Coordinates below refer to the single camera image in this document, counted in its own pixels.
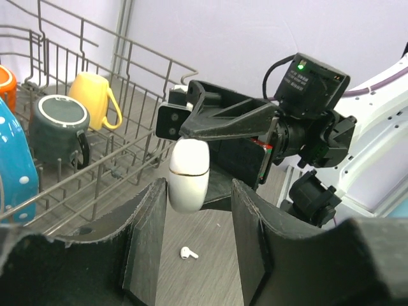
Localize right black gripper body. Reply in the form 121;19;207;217
208;119;279;190

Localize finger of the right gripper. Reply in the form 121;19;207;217
179;80;277;141
200;165;234;211

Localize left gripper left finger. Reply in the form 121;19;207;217
1;178;167;305

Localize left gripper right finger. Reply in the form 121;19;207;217
231;180;407;305

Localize white charging case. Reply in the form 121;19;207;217
168;138;210;214

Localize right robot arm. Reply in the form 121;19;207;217
180;53;407;227

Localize white earbud right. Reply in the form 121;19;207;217
180;246;199;259

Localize blue plate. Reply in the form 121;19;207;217
1;100;38;213

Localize yellow mug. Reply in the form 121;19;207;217
68;71;122;131

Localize grey mug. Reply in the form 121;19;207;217
28;94;90;170

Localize orange mug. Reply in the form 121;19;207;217
1;65;17;113

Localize grey wire dish rack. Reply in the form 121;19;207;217
1;1;197;235

